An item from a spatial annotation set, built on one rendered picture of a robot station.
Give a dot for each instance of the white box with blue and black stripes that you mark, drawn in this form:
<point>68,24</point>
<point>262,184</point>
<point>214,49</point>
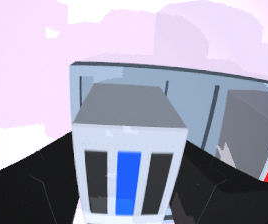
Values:
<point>128,143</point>

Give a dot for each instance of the grey slotted tray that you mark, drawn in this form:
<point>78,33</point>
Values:
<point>198,96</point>

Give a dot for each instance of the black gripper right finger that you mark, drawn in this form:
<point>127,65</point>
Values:
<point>207,191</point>

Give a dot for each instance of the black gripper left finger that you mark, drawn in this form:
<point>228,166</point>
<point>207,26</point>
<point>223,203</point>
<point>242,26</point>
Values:
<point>42,188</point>

